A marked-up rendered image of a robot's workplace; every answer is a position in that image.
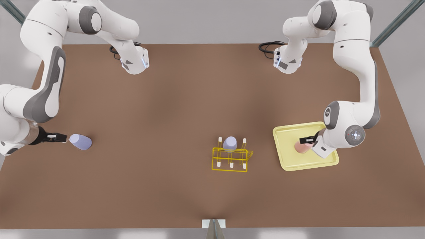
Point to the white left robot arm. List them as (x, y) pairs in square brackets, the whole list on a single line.
[(353, 59)]

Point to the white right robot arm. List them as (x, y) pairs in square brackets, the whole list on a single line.
[(43, 39)]

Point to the silver frame post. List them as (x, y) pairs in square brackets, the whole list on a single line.
[(395, 23), (13, 10), (214, 229)]

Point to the pink cup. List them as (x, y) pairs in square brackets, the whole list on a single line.
[(301, 147)]

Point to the yellow tray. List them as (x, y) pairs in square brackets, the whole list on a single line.
[(289, 146)]

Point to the lavender cup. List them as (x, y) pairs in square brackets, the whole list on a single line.
[(80, 141), (229, 144)]

